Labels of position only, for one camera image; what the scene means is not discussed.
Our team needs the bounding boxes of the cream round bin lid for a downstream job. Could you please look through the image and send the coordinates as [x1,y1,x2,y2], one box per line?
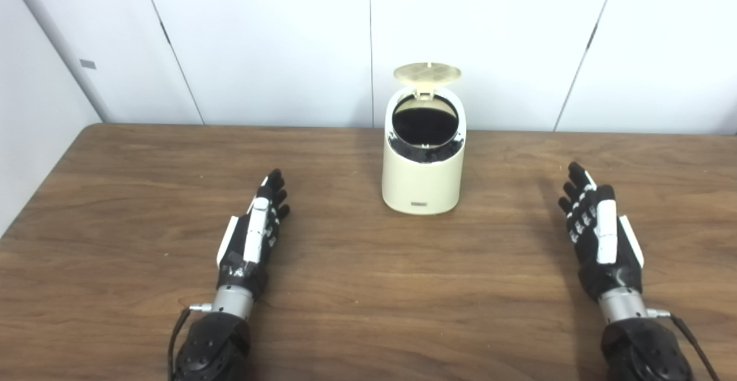
[393,62,462,100]

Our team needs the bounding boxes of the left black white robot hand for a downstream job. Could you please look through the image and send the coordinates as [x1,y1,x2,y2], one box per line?
[216,169,290,300]

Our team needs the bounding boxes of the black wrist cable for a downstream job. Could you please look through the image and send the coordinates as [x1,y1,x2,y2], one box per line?
[168,304,214,381]
[648,309,720,381]

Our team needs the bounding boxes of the cream desktop trash bin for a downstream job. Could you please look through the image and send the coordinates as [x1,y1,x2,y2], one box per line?
[382,85,466,215]

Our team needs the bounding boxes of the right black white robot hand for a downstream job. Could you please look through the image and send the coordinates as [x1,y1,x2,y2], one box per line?
[558,162,645,302]

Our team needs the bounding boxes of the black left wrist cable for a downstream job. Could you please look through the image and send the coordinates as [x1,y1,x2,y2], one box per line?
[168,304,214,381]

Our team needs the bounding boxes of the black bin liner bag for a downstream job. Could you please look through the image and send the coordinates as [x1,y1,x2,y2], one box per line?
[387,105,463,164]

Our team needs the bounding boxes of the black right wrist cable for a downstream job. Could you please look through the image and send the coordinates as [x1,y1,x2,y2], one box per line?
[648,309,720,381]

